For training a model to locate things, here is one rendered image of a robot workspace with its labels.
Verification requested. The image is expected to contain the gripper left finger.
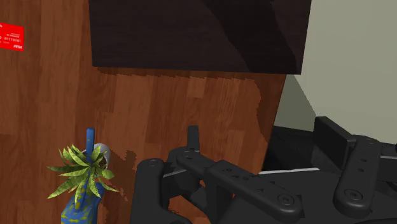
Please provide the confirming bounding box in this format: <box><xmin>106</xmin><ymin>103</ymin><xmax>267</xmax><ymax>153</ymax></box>
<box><xmin>129</xmin><ymin>125</ymin><xmax>303</xmax><ymax>224</ymax></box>

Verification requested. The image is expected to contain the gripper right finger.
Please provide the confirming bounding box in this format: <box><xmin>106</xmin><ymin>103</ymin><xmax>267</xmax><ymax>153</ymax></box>
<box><xmin>311</xmin><ymin>116</ymin><xmax>384</xmax><ymax>220</ymax></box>

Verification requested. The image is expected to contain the green potted plant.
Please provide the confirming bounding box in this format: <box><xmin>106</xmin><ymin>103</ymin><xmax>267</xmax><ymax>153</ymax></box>
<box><xmin>46</xmin><ymin>143</ymin><xmax>120</xmax><ymax>206</ymax></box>

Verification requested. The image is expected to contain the blue yellow-patterned bottle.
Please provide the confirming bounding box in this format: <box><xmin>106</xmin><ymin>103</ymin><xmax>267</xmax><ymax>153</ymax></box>
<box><xmin>60</xmin><ymin>127</ymin><xmax>107</xmax><ymax>224</ymax></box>

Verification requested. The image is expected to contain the red card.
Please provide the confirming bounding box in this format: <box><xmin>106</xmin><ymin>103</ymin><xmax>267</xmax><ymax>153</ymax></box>
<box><xmin>0</xmin><ymin>22</ymin><xmax>25</xmax><ymax>52</ymax></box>

